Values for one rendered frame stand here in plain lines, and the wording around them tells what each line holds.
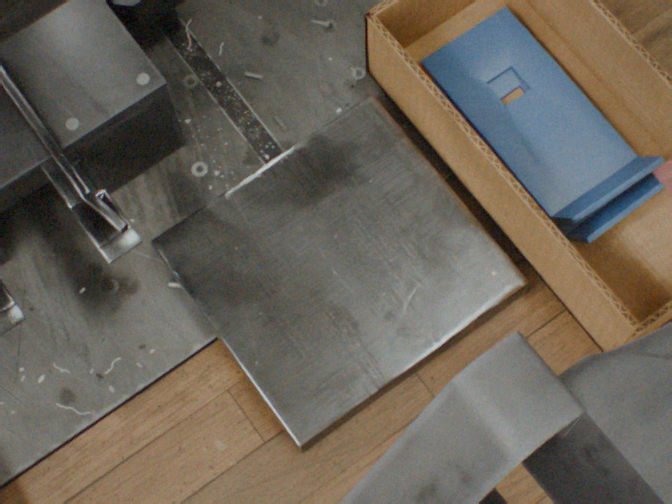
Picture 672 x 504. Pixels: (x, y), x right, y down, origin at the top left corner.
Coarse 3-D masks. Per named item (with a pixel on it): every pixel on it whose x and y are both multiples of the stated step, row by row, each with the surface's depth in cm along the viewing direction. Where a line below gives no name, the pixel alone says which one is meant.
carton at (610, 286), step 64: (448, 0) 81; (512, 0) 84; (576, 0) 78; (384, 64) 79; (576, 64) 82; (640, 64) 76; (448, 128) 76; (640, 128) 80; (512, 192) 73; (576, 256) 71; (640, 256) 77; (576, 320) 76; (640, 320) 76
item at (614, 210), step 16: (432, 80) 82; (496, 80) 82; (512, 80) 81; (624, 192) 78; (640, 192) 76; (656, 192) 76; (608, 208) 77; (624, 208) 75; (560, 224) 78; (576, 224) 78; (592, 224) 76; (608, 224) 75; (576, 240) 76; (592, 240) 75
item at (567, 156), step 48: (480, 48) 82; (528, 48) 82; (480, 96) 81; (528, 96) 81; (576, 96) 80; (528, 144) 79; (576, 144) 79; (624, 144) 79; (528, 192) 78; (576, 192) 78
